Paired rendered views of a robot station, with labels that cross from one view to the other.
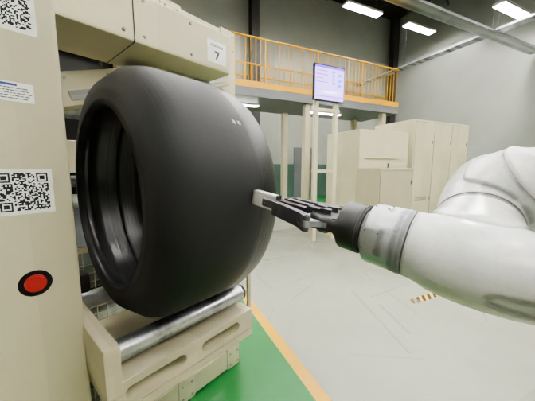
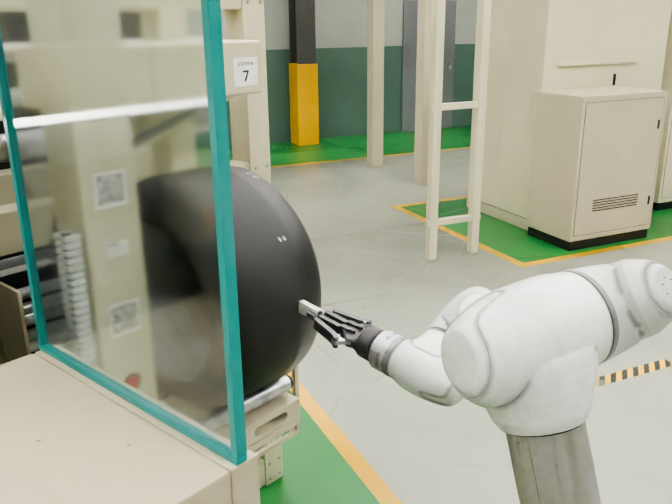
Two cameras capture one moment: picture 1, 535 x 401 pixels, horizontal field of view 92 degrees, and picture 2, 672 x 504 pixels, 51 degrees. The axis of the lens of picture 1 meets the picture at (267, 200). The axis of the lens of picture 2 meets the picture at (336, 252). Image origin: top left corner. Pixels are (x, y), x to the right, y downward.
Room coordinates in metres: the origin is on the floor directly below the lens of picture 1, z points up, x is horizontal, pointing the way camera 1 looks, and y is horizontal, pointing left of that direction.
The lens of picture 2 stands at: (-1.01, -0.07, 1.84)
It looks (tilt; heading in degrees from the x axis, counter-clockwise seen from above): 18 degrees down; 0
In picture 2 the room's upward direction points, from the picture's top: 1 degrees counter-clockwise
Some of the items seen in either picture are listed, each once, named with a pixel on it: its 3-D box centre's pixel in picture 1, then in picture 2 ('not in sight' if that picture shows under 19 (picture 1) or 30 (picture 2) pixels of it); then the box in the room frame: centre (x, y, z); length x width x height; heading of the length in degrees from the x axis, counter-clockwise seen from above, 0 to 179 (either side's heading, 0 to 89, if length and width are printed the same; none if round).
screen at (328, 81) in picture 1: (329, 83); not in sight; (4.39, -0.99, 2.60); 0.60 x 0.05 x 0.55; 115
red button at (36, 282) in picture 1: (35, 282); not in sight; (0.43, 0.41, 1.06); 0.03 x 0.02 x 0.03; 139
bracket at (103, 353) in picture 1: (83, 328); not in sight; (0.54, 0.42, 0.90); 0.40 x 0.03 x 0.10; 49
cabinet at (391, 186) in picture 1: (383, 200); (594, 165); (4.94, -2.23, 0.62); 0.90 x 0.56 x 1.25; 115
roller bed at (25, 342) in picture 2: not in sight; (48, 326); (0.76, 0.73, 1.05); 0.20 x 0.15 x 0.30; 139
